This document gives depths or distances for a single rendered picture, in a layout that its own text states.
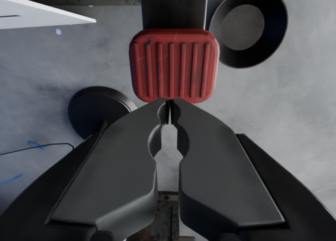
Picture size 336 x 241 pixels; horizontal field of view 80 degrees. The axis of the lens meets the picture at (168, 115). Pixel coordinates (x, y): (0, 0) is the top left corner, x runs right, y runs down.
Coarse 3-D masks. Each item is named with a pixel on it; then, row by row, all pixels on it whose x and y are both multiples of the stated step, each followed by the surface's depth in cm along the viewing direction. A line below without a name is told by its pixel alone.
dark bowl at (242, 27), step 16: (224, 0) 73; (240, 0) 77; (256, 0) 77; (272, 0) 75; (224, 16) 82; (240, 16) 82; (256, 16) 82; (272, 16) 79; (224, 32) 85; (240, 32) 85; (256, 32) 85; (272, 32) 82; (224, 48) 87; (240, 48) 89; (256, 48) 87; (272, 48) 83; (224, 64) 86; (240, 64) 87; (256, 64) 85
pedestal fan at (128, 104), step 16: (80, 96) 99; (96, 96) 99; (112, 96) 99; (80, 112) 104; (96, 112) 103; (112, 112) 103; (128, 112) 103; (80, 128) 109; (96, 128) 99; (48, 144) 112
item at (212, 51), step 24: (144, 48) 15; (168, 48) 15; (192, 48) 15; (216, 48) 15; (144, 72) 16; (168, 72) 16; (192, 72) 16; (216, 72) 16; (144, 96) 17; (168, 96) 17; (192, 96) 17
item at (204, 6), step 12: (144, 0) 18; (156, 0) 18; (168, 0) 18; (180, 0) 18; (192, 0) 18; (204, 0) 18; (144, 12) 19; (156, 12) 19; (168, 12) 19; (180, 12) 19; (192, 12) 19; (204, 12) 19; (144, 24) 19; (156, 24) 19; (168, 24) 19; (180, 24) 19; (192, 24) 19; (204, 24) 19
